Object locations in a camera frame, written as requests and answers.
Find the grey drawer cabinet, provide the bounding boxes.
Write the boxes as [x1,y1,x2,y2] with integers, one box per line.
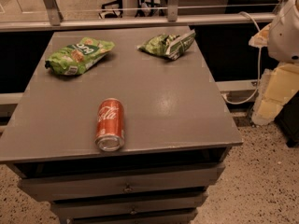
[0,28,242,224]

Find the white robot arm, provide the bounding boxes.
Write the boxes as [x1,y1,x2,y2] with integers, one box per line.
[249,0,299,125]

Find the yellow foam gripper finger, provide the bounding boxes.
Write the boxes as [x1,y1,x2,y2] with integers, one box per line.
[251,63,299,125]
[249,25,270,48]

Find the white cable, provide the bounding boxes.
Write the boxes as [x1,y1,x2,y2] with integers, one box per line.
[222,10,263,105]

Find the green rice chip bag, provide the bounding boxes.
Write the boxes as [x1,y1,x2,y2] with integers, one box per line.
[45,37,115,76]

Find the crumpled green snack bag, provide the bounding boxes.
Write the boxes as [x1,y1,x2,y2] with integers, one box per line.
[137,30,195,61]

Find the metal railing frame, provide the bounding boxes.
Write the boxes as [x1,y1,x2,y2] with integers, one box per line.
[0,0,287,32]

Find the red cola can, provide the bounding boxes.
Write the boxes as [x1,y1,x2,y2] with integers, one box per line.
[95,98,124,151]

